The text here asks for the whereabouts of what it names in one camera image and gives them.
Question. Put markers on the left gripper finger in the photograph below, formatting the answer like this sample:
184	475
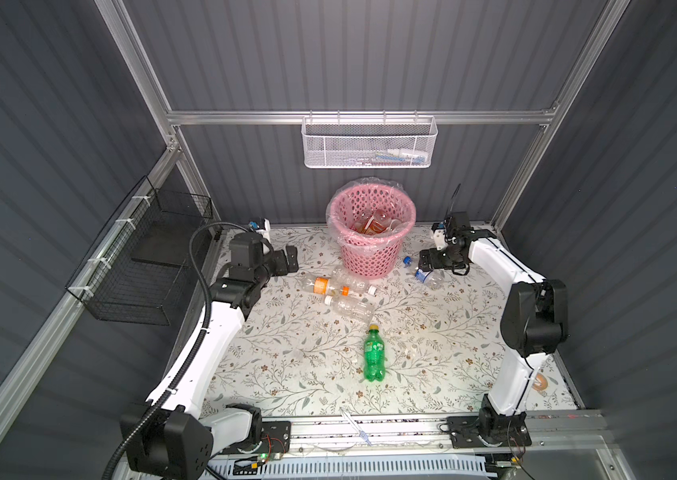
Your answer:
288	253
284	264

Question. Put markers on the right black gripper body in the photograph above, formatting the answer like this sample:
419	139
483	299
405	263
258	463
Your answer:
439	259

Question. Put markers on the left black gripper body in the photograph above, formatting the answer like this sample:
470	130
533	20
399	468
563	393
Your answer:
265	262

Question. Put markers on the blue label clear bottle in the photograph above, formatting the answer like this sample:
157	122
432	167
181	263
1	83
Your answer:
431	279

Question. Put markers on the red label clear bottle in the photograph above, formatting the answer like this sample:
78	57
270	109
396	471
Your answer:
373	223

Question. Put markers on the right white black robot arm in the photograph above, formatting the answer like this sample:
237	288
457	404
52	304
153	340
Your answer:
534	322

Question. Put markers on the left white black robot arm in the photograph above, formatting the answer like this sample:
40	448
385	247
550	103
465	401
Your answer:
165	436

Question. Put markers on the pink perforated plastic bin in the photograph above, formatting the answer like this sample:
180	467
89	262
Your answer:
371	266

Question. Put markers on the clear plastic bin liner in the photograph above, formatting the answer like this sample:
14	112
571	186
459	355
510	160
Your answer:
365	195

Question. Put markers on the orange label clear bottle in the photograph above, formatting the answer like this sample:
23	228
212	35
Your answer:
323	286

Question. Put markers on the clear ribbed bottle white cap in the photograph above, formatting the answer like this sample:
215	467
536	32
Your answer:
352	283

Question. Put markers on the clear crushed bottle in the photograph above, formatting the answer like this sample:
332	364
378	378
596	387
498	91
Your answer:
350	307

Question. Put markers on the white tube in basket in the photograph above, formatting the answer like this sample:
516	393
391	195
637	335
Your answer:
408	155

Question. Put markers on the green soda bottle yellow cap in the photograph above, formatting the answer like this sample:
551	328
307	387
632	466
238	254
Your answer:
374	355

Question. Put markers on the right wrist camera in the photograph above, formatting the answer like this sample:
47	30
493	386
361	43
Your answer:
438	232

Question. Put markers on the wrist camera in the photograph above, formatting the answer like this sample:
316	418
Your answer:
261	226
438	232

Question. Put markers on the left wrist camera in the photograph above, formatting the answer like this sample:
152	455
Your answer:
261	226

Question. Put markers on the black wire mesh basket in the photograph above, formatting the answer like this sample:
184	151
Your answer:
141	272

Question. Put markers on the white wire mesh basket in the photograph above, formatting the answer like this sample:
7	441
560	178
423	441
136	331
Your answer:
362	141

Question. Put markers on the clear syringe on rail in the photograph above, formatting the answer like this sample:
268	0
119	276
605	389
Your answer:
356	427

